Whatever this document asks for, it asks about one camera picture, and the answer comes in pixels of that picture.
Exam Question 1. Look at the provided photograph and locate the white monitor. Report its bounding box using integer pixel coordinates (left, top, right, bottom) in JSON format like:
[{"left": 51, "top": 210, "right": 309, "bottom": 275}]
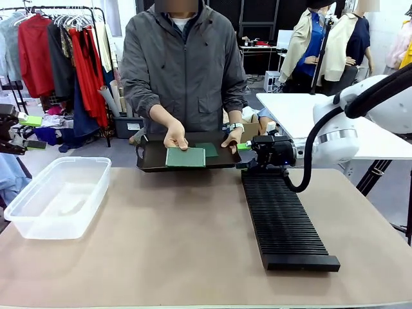
[{"left": 276, "top": 29, "right": 294, "bottom": 50}]

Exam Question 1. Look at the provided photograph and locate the cream garment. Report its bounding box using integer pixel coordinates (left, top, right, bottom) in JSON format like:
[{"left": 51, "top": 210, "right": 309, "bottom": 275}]
[{"left": 93, "top": 21, "right": 114, "bottom": 73}]

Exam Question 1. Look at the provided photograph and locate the mannequin with beige coat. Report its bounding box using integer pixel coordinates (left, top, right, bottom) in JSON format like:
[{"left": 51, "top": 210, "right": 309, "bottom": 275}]
[{"left": 278, "top": 0, "right": 332, "bottom": 86}]

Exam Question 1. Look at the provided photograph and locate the clear plastic box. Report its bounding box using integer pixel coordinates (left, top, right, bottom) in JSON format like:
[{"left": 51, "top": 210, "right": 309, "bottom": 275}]
[{"left": 3, "top": 156, "right": 113, "bottom": 240}]

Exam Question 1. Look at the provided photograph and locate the person's right hand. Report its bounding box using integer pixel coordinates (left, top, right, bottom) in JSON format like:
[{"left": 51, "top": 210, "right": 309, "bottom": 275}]
[{"left": 163, "top": 119, "right": 190, "bottom": 151}]

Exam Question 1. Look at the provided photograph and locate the grey storage bin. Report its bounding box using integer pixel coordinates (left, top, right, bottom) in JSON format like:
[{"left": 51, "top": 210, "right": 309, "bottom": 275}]
[{"left": 114, "top": 115, "right": 144, "bottom": 140}]

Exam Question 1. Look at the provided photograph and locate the cardboard box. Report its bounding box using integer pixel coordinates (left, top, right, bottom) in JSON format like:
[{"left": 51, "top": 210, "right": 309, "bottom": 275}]
[{"left": 239, "top": 114, "right": 263, "bottom": 144}]

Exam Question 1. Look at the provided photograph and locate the mannequin with navy top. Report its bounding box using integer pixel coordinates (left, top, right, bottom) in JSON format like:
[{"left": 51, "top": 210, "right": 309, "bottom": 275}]
[{"left": 321, "top": 0, "right": 376, "bottom": 83}]

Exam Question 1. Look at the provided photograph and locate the red shirt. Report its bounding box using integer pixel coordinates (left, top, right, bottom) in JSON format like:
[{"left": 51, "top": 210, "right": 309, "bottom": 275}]
[{"left": 17, "top": 13, "right": 55, "bottom": 99}]

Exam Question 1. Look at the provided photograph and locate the black tripod pole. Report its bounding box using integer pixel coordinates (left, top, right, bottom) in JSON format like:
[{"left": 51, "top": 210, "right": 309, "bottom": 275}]
[{"left": 308, "top": 9, "right": 334, "bottom": 96}]

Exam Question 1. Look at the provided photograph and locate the white computer case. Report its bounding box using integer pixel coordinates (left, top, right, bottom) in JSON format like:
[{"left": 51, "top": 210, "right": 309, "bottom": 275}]
[{"left": 263, "top": 70, "right": 281, "bottom": 93}]

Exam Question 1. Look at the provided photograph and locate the person's left forearm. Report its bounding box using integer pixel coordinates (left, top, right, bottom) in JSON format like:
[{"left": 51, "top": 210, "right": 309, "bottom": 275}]
[{"left": 225, "top": 96, "right": 248, "bottom": 127}]

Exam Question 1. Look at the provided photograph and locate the red dress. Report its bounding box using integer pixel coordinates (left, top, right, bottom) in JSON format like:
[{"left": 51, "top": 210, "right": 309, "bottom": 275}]
[{"left": 68, "top": 27, "right": 109, "bottom": 128}]

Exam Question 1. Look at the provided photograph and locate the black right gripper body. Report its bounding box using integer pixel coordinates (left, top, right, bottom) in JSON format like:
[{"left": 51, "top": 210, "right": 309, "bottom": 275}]
[{"left": 250, "top": 135, "right": 295, "bottom": 168}]

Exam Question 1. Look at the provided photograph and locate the light green PCB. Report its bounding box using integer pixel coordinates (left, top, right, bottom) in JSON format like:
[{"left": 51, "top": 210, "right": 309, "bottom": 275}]
[{"left": 165, "top": 147, "right": 207, "bottom": 168}]

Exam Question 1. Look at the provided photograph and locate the white table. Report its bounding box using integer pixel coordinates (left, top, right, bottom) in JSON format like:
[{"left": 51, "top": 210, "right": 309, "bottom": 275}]
[{"left": 256, "top": 91, "right": 412, "bottom": 161}]

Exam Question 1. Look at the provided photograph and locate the black cable hose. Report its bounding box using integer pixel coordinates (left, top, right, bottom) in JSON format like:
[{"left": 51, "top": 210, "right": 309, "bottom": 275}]
[{"left": 283, "top": 62, "right": 412, "bottom": 194}]

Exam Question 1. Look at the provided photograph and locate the person's left hand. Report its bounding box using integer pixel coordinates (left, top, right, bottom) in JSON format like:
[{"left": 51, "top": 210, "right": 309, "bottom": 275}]
[{"left": 221, "top": 127, "right": 244, "bottom": 155}]

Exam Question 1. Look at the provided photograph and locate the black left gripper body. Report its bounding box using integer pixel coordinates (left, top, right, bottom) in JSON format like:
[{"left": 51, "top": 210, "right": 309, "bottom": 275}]
[{"left": 0, "top": 103, "right": 19, "bottom": 140}]

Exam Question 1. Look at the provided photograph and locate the navy skirt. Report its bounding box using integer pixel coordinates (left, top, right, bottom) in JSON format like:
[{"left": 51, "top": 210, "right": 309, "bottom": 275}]
[{"left": 73, "top": 75, "right": 101, "bottom": 139}]

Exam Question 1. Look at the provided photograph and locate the yellow garment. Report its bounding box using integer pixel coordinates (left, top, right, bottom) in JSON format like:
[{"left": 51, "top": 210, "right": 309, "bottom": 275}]
[{"left": 398, "top": 41, "right": 412, "bottom": 70}]

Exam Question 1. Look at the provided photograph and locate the pink garment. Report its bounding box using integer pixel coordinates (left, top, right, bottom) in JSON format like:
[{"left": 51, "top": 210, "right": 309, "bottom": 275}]
[{"left": 386, "top": 19, "right": 412, "bottom": 70}]

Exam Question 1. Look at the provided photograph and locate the white background desk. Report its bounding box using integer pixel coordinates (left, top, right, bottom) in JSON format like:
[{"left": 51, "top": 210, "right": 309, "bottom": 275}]
[{"left": 239, "top": 44, "right": 279, "bottom": 78}]

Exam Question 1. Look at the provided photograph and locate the purple cloth pile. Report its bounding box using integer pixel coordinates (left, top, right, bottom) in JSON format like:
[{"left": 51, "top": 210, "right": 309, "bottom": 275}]
[{"left": 33, "top": 127, "right": 59, "bottom": 145}]

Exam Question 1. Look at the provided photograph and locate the black metal shelf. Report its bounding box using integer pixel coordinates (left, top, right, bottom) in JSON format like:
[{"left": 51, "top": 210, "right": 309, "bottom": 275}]
[{"left": 239, "top": 0, "right": 279, "bottom": 46}]

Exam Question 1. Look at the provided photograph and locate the person in grey jacket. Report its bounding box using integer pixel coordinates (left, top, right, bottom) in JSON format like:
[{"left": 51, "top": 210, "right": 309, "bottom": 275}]
[{"left": 120, "top": 0, "right": 248, "bottom": 136}]

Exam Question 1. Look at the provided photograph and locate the black metal clothes rack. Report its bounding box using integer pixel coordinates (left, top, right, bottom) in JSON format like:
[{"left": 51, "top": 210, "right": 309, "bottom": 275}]
[{"left": 0, "top": 6, "right": 112, "bottom": 147}]

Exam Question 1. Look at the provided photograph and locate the person's right forearm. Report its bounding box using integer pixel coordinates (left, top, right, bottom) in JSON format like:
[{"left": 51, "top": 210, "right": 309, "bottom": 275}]
[{"left": 127, "top": 93, "right": 178, "bottom": 128}]

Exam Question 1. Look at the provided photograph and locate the beige paper roll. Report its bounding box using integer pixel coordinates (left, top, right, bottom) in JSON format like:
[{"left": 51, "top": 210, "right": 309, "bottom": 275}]
[
  {"left": 98, "top": 85, "right": 122, "bottom": 118},
  {"left": 109, "top": 79, "right": 128, "bottom": 113}
]

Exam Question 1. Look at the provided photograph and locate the light blue cloth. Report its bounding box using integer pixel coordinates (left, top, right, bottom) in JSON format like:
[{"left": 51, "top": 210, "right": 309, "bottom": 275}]
[{"left": 0, "top": 153, "right": 33, "bottom": 207}]

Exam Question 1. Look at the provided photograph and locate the black slotted PCB rack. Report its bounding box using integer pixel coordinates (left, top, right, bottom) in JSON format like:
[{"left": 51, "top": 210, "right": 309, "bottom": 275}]
[{"left": 240, "top": 167, "right": 341, "bottom": 272}]

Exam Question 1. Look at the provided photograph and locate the black plastic tray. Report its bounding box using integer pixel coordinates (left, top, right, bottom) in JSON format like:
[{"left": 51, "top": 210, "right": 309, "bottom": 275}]
[{"left": 135, "top": 131, "right": 242, "bottom": 173}]

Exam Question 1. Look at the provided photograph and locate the dark green PCB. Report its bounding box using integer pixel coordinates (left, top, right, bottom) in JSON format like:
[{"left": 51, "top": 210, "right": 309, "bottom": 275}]
[{"left": 194, "top": 142, "right": 220, "bottom": 158}]

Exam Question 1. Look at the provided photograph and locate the dark grey garment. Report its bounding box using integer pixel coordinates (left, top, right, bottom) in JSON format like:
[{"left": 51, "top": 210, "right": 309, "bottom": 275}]
[{"left": 47, "top": 21, "right": 77, "bottom": 99}]

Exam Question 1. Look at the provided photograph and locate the pale grey-blue garment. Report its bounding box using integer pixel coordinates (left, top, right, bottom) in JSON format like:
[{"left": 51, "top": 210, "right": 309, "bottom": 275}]
[{"left": 0, "top": 12, "right": 23, "bottom": 83}]

